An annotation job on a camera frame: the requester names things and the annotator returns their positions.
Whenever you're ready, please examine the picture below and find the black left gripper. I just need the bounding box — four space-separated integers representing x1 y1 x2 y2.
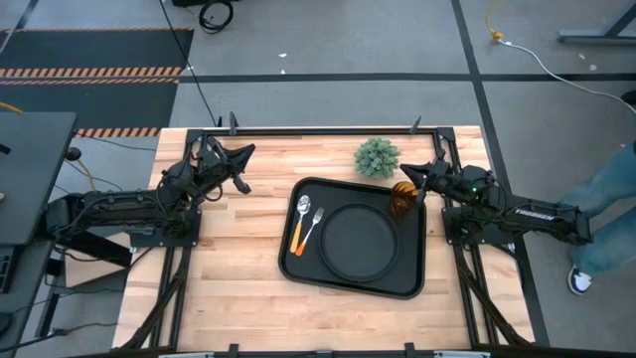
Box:
197 136 256 196

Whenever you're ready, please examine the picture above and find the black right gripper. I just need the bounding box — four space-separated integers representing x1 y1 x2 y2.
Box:
399 159 468 205

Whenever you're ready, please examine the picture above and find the amber glass cup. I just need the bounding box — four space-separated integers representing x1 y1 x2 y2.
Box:
391 181 421 218

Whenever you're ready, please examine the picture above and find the green artificial succulent plant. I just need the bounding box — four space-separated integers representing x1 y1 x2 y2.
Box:
353 136 401 180

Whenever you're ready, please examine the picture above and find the orange-handled metal spoon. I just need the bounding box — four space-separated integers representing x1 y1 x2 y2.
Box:
289 194 312 254

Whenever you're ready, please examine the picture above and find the black round plate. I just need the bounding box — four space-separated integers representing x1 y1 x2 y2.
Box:
318 202 399 283

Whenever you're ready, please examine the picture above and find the orange-handled metal fork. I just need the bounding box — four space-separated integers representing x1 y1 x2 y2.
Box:
295 206 326 258

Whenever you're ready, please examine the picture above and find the black rectangular tray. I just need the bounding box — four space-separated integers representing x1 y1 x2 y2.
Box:
277 176 427 300

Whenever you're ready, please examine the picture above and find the black hazard-striped floor mat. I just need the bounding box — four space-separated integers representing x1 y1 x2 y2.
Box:
0 27 195 79
0 78 180 139

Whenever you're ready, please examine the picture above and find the black box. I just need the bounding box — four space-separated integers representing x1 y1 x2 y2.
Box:
171 0 239 7

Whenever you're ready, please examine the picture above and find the black desk foot bar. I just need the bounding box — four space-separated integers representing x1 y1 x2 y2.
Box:
49 231 133 269

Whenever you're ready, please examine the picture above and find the person's shoe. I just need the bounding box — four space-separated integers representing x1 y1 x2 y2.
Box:
567 265 593 296

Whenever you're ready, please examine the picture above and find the dark grey desk top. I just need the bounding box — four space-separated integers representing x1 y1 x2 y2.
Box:
0 111 79 246

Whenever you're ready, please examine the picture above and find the grey metal beam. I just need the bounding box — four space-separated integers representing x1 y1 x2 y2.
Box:
556 0 636 46

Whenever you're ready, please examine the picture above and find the dark grey desk panel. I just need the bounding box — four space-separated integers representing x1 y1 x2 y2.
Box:
0 241 54 358

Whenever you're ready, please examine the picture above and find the long black floor cable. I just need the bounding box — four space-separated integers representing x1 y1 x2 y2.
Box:
158 0 223 128

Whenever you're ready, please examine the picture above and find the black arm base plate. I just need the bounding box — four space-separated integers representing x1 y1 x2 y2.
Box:
129 208 203 249
441 206 518 246

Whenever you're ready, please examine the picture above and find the black aluminium table frame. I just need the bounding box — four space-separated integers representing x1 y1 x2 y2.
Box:
118 126 534 358

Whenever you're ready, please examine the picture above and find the coiled black cable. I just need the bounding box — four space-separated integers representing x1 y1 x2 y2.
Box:
198 0 235 35

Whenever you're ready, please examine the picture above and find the white floor cable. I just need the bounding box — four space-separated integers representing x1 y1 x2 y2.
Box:
498 39 636 115

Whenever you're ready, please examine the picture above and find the yellow cable with plug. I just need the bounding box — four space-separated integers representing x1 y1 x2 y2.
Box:
485 0 506 42

